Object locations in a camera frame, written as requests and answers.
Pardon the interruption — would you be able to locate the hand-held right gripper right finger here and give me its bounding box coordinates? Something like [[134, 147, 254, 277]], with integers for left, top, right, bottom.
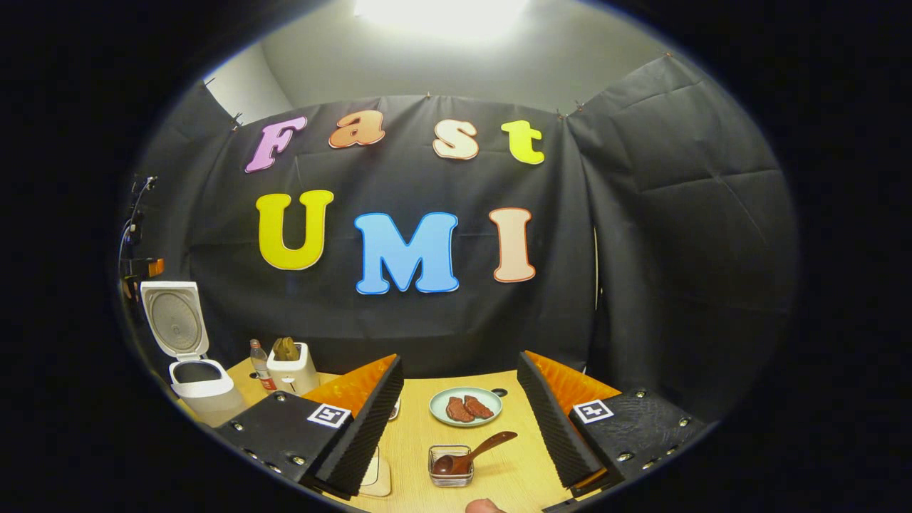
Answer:
[[516, 349, 707, 499]]

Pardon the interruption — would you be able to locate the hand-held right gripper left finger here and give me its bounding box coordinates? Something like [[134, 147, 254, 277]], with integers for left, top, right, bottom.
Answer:
[[214, 353, 405, 500]]

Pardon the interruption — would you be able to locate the brown wooden spoon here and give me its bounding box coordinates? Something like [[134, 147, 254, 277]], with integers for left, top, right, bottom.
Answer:
[[432, 430, 519, 477]]

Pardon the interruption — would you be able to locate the metal wire chopstick holder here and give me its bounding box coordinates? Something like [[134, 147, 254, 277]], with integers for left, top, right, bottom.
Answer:
[[427, 444, 475, 489]]

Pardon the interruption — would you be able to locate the white rice cooker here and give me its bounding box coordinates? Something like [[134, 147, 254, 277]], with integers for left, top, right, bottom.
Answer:
[[139, 280, 247, 429]]

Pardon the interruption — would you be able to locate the clear plastic rice container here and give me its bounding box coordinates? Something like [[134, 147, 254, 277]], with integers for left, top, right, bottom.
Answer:
[[358, 447, 393, 499]]

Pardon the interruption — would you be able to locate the pale green plate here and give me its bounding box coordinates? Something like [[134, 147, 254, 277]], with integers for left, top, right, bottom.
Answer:
[[428, 385, 504, 428]]

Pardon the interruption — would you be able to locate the white toaster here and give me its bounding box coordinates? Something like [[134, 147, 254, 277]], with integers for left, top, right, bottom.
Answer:
[[266, 341, 321, 397]]

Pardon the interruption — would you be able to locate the clear water bottle red label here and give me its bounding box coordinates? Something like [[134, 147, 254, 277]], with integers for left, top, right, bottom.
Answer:
[[249, 338, 278, 393]]

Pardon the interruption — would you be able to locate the black backdrop cloth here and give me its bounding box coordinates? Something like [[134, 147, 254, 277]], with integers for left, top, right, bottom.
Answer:
[[118, 53, 798, 421]]

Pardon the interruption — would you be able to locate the ceiling light panel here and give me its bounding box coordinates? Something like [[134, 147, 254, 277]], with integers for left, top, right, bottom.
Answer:
[[353, 0, 532, 41]]

